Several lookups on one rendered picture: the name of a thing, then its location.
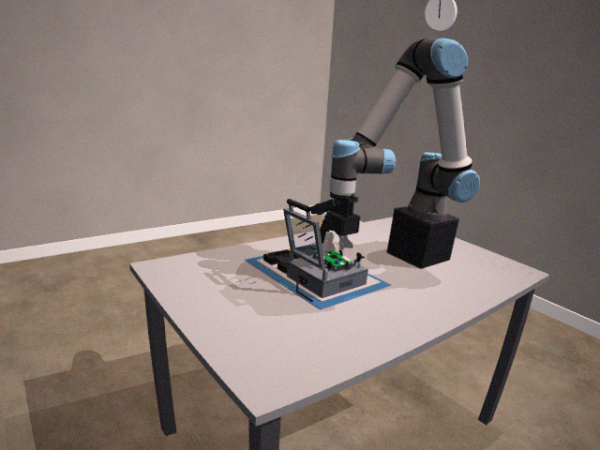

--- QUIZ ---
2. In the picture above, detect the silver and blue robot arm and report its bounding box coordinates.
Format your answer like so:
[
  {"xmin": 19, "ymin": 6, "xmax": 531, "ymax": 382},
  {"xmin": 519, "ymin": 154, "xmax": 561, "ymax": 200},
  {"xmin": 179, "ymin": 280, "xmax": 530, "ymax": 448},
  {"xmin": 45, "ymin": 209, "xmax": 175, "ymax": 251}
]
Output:
[{"xmin": 330, "ymin": 38, "xmax": 480, "ymax": 221}]

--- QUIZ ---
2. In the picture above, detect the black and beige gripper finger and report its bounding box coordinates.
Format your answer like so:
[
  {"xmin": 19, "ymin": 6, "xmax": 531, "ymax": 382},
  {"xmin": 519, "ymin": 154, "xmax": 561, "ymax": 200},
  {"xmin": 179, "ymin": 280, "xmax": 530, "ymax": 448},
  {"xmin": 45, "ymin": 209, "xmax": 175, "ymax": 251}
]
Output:
[
  {"xmin": 338, "ymin": 235, "xmax": 353, "ymax": 257},
  {"xmin": 320, "ymin": 220, "xmax": 336, "ymax": 259}
]

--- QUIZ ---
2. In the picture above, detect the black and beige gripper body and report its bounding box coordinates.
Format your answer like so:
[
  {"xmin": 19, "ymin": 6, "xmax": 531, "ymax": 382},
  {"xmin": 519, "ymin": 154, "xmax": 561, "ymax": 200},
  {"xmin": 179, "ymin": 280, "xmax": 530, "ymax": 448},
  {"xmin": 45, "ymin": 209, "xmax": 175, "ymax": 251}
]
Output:
[{"xmin": 324, "ymin": 191, "xmax": 360, "ymax": 236}]

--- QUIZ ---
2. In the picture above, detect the green circuit board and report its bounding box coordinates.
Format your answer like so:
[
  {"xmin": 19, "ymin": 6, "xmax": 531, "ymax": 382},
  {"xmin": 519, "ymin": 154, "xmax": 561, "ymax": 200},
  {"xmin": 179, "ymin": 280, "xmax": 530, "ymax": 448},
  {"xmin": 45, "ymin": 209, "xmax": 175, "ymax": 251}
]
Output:
[{"xmin": 325, "ymin": 251, "xmax": 352, "ymax": 267}]

